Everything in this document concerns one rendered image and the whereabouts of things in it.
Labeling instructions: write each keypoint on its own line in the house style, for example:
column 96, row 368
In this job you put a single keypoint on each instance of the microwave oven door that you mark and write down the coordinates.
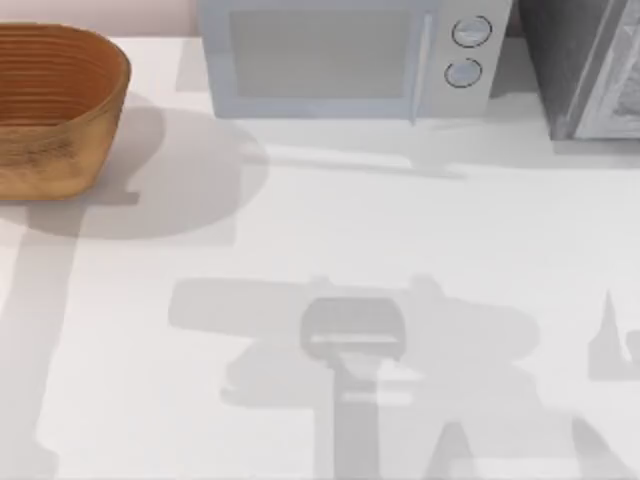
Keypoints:
column 320, row 55

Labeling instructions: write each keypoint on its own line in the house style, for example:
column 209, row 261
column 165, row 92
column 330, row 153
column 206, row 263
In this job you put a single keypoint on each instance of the microwave knob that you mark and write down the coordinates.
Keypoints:
column 471, row 31
column 463, row 73

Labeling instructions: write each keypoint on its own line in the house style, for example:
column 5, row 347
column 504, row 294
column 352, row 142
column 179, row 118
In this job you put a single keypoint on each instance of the pale microwave oven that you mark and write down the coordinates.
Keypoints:
column 495, row 60

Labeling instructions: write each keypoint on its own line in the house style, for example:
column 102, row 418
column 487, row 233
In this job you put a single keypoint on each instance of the brown woven basket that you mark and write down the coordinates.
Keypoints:
column 60, row 100

